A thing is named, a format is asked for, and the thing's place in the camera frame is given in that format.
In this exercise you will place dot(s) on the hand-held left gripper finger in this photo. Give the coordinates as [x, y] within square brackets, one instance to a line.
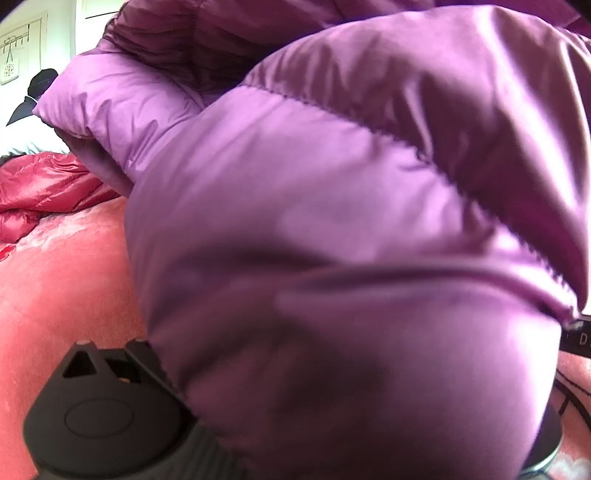
[144, 359]

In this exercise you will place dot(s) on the purple down jacket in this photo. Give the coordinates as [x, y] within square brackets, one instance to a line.
[323, 230]

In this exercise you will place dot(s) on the wall hook rack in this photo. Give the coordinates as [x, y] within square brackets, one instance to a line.
[14, 55]

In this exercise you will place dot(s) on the dark red down jacket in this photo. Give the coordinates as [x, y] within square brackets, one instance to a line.
[46, 184]

